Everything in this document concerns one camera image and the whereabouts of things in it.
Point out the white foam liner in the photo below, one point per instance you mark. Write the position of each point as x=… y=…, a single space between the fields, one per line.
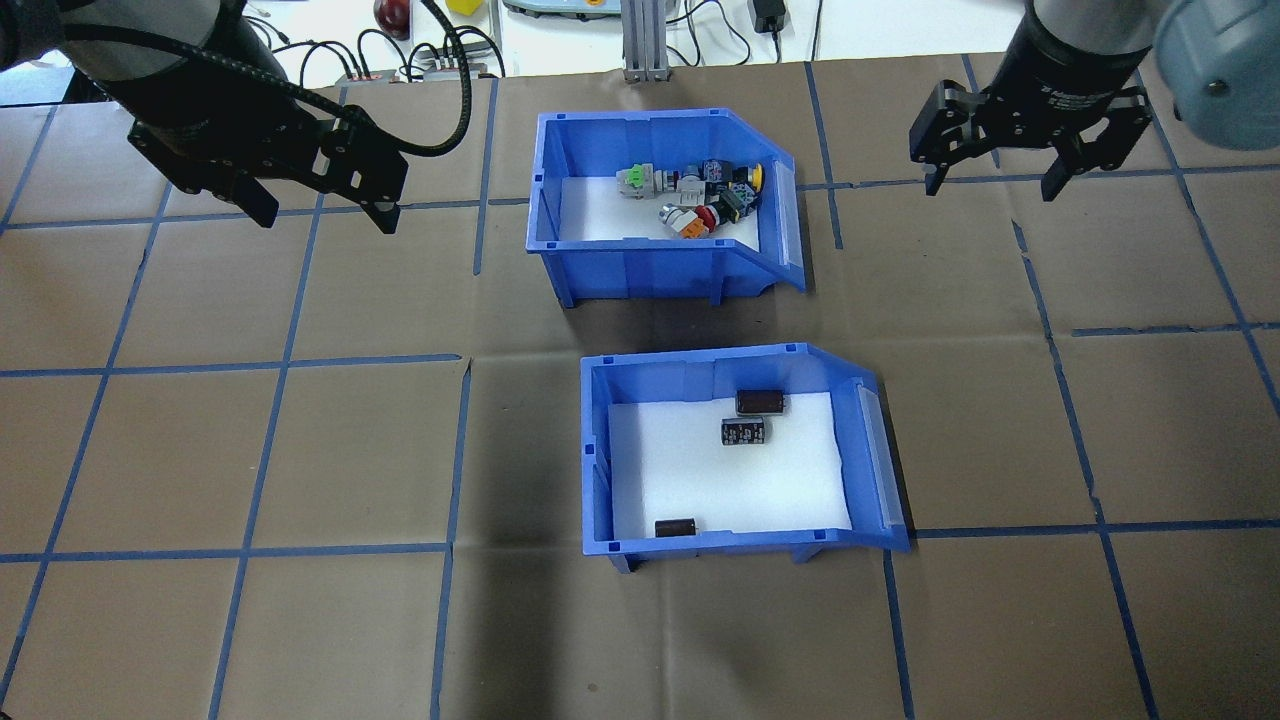
x=720 y=480

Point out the red yellow toy fruit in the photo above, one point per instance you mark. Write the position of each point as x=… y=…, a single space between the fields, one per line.
x=392 y=14

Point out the dark brown capacitor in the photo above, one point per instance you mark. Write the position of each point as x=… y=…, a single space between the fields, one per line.
x=675 y=527

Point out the small silver red button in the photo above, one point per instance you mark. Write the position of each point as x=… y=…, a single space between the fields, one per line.
x=664 y=182

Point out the black power adapter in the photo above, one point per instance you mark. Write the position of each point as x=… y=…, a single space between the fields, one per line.
x=768 y=14

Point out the blue plastic storage bin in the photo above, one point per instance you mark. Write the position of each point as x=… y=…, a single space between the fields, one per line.
x=650 y=275
x=700 y=365

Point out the silver button orange block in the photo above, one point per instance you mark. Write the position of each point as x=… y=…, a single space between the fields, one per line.
x=680 y=222

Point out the black printed capacitor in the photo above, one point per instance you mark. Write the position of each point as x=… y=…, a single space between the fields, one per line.
x=743 y=432

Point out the aluminium profile post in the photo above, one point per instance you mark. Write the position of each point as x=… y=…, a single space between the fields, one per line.
x=647 y=40

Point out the green white button switch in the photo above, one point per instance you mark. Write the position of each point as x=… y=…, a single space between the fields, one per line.
x=635 y=180

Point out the large brown black capacitor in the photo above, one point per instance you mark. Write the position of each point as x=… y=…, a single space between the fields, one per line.
x=760 y=402

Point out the yellow push button switch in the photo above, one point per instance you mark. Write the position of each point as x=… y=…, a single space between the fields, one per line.
x=738 y=175

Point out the yellow cube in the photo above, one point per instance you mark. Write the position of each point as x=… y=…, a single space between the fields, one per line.
x=463 y=5

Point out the grey blue teach pendant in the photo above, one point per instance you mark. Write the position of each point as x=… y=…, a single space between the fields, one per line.
x=560 y=6

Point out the pile of push-button switches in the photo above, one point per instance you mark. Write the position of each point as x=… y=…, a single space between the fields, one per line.
x=600 y=210

